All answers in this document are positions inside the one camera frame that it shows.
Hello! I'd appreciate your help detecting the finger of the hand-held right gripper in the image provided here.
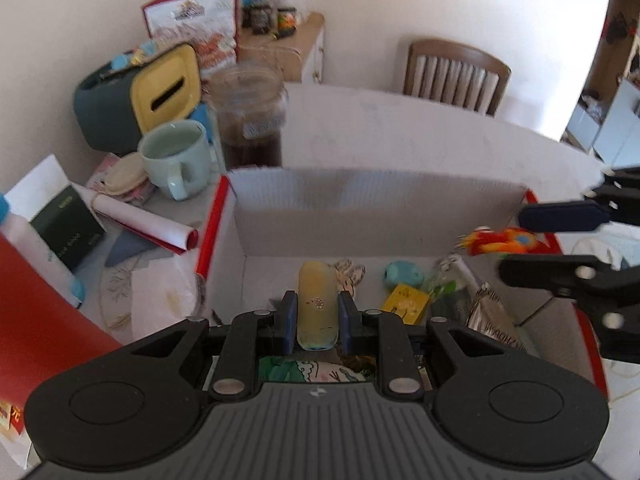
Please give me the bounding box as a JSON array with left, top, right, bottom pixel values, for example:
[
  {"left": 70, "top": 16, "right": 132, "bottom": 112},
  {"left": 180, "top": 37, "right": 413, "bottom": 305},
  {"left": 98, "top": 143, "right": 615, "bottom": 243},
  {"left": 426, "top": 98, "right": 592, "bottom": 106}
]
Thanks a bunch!
[
  {"left": 499, "top": 254, "right": 640, "bottom": 362},
  {"left": 517, "top": 165, "right": 640, "bottom": 234}
]

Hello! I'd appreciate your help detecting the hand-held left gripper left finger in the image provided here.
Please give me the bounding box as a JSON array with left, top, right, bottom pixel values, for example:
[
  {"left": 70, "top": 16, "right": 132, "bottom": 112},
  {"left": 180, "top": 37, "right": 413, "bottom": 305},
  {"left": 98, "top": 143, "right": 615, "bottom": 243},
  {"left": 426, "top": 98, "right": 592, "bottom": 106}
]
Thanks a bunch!
[{"left": 131, "top": 290, "right": 300, "bottom": 403}]

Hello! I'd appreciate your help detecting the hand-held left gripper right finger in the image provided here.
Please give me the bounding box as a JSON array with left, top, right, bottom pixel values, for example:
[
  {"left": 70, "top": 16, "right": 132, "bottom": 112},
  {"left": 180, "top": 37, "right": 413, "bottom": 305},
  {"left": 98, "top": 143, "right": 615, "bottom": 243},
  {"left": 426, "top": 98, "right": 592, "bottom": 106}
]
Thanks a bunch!
[{"left": 337, "top": 291, "right": 507, "bottom": 403}]

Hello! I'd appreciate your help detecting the orange red toy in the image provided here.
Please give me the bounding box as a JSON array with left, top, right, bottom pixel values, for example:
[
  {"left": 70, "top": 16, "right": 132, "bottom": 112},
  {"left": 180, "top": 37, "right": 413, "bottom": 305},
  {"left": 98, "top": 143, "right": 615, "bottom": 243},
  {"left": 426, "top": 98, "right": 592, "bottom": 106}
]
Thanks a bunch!
[{"left": 457, "top": 227, "right": 543, "bottom": 260}]

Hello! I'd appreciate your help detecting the rabbit-face plush toy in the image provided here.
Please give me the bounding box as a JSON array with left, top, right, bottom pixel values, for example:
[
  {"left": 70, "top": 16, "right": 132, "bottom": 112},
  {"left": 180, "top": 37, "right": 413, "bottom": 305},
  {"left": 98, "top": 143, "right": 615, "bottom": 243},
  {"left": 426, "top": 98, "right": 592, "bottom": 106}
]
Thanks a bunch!
[{"left": 332, "top": 259, "right": 368, "bottom": 301}]

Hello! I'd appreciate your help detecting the small yellow box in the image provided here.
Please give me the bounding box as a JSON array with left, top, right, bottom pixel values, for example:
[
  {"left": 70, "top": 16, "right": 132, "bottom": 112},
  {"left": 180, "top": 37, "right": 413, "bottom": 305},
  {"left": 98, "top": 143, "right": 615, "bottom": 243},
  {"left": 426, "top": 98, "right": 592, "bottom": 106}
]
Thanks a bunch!
[{"left": 382, "top": 284, "right": 431, "bottom": 326}]

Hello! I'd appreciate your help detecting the small teal oval case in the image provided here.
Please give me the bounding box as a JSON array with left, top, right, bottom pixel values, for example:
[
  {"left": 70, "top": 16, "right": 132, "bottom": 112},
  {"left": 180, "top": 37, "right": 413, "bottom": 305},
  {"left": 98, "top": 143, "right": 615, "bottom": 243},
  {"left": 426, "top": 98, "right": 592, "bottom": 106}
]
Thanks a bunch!
[{"left": 384, "top": 260, "right": 425, "bottom": 292}]

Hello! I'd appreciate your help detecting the white green plastic wrapper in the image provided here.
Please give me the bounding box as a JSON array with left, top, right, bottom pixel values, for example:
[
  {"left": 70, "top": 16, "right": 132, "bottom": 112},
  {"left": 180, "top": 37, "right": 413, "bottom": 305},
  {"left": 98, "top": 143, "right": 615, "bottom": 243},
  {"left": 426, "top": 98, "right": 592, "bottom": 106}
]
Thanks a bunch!
[{"left": 425, "top": 255, "right": 476, "bottom": 306}]

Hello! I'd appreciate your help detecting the red cardboard box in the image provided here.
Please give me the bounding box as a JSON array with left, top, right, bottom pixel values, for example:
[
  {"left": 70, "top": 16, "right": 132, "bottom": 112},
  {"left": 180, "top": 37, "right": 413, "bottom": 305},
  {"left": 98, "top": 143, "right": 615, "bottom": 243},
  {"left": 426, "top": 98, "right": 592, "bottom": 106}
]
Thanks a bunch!
[{"left": 195, "top": 165, "right": 611, "bottom": 401}]

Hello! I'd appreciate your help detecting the white paper napkin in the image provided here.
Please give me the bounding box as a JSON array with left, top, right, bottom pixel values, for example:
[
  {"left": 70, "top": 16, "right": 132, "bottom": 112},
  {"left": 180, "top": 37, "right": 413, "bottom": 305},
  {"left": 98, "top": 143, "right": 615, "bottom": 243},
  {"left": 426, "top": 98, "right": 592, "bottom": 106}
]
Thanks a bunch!
[{"left": 100, "top": 257, "right": 206, "bottom": 331}]

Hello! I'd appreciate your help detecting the rolled red white paper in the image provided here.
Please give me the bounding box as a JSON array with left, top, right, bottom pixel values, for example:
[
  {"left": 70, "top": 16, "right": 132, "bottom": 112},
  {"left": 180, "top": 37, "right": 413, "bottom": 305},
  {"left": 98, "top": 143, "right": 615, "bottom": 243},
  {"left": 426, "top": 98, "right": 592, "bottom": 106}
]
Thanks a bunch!
[{"left": 92, "top": 194, "right": 201, "bottom": 252}]

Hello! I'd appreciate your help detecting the grey-blue cloth piece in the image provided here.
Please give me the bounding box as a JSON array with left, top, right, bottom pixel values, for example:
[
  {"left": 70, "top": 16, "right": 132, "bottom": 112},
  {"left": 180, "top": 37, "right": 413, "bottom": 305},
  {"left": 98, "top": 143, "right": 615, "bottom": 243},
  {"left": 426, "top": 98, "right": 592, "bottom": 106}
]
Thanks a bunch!
[{"left": 105, "top": 232, "right": 151, "bottom": 267}]

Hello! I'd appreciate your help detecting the brown wooden slatted chair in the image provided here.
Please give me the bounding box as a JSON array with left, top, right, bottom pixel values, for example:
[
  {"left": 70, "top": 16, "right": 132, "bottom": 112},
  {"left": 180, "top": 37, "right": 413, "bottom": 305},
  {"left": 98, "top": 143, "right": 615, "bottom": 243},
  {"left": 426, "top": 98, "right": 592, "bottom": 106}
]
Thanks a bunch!
[{"left": 402, "top": 39, "right": 512, "bottom": 116}]

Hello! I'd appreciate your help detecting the pink floral cloth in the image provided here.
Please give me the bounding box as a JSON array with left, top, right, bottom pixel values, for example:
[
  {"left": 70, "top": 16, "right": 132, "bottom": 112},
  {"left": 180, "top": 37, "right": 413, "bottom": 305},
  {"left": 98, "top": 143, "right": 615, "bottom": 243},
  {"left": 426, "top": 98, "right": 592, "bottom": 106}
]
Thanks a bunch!
[{"left": 87, "top": 155, "right": 157, "bottom": 207}]

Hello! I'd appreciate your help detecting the black hanging bag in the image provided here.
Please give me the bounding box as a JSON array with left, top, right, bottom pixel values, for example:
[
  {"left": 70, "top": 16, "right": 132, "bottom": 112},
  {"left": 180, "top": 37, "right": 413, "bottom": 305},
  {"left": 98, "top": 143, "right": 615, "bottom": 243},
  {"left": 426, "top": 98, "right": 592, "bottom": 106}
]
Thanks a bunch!
[{"left": 605, "top": 10, "right": 628, "bottom": 46}]

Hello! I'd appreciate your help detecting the glass jar with dark liquid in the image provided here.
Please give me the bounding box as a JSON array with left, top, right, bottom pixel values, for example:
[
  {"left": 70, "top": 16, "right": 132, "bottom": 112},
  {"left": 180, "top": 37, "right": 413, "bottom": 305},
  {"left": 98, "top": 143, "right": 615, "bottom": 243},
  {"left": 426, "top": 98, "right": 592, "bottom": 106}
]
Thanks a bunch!
[{"left": 206, "top": 62, "right": 290, "bottom": 171}]

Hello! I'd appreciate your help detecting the light green mug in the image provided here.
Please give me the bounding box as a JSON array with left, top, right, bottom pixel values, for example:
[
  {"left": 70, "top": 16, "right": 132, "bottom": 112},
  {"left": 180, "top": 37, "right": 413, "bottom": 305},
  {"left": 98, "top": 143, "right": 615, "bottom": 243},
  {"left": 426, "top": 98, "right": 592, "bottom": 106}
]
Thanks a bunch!
[{"left": 138, "top": 120, "right": 213, "bottom": 202}]

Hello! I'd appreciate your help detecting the cream round lid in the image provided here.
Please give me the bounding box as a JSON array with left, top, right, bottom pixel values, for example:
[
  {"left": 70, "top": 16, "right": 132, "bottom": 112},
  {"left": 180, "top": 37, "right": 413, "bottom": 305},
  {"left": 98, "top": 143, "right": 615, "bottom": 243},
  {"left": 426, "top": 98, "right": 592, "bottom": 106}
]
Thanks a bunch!
[{"left": 107, "top": 152, "right": 148, "bottom": 196}]

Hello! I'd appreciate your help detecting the blue cloth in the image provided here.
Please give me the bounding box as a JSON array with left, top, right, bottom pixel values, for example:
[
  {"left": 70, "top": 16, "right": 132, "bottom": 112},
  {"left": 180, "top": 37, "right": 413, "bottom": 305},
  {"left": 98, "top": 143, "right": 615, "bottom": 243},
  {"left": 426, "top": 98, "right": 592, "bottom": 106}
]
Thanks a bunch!
[{"left": 190, "top": 104, "right": 216, "bottom": 136}]

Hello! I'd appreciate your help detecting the dark green small box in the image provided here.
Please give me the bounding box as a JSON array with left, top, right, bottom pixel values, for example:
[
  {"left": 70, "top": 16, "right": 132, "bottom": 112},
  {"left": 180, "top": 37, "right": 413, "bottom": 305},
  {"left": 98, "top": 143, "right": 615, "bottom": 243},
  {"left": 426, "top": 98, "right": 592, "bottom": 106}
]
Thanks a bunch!
[{"left": 30, "top": 185, "right": 107, "bottom": 275}]

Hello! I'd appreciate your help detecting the large red panel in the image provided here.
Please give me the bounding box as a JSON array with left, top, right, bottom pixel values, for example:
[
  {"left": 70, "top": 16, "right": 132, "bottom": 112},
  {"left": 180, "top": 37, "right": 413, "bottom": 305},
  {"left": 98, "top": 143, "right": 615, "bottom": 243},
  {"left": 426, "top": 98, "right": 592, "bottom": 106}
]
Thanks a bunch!
[{"left": 0, "top": 232, "right": 126, "bottom": 433}]

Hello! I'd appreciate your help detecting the white wood-topped sideboard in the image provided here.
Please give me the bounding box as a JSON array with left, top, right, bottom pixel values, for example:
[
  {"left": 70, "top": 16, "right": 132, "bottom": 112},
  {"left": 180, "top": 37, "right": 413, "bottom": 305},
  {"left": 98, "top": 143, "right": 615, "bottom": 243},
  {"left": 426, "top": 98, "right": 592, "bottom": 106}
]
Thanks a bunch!
[{"left": 237, "top": 11, "right": 326, "bottom": 83}]

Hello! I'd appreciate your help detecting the dark green yellow-lid tissue box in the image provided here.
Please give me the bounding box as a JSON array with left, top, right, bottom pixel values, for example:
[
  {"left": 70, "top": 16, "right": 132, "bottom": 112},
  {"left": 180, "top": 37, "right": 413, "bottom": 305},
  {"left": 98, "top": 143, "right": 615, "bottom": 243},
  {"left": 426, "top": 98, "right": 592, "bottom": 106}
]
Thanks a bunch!
[{"left": 74, "top": 42, "right": 202, "bottom": 153}]

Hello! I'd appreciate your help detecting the jar with orange contents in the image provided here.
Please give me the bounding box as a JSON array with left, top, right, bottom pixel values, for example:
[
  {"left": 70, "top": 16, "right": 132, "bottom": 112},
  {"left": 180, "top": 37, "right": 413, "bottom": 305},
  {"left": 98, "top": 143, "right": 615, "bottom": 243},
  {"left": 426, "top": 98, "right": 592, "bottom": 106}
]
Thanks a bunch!
[{"left": 276, "top": 6, "right": 298, "bottom": 38}]

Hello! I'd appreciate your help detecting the red white snack bag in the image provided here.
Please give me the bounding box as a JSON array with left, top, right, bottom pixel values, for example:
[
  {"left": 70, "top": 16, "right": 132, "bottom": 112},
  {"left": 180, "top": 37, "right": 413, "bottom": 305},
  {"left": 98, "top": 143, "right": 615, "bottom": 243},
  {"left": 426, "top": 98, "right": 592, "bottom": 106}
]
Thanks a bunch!
[{"left": 141, "top": 0, "right": 240, "bottom": 73}]

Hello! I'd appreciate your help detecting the white wall cabinet unit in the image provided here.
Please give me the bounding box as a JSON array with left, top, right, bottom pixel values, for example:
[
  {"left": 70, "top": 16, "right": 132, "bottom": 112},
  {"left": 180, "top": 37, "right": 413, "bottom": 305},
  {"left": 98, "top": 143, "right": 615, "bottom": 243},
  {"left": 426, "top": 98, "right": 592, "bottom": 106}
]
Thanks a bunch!
[{"left": 565, "top": 0, "right": 640, "bottom": 161}]

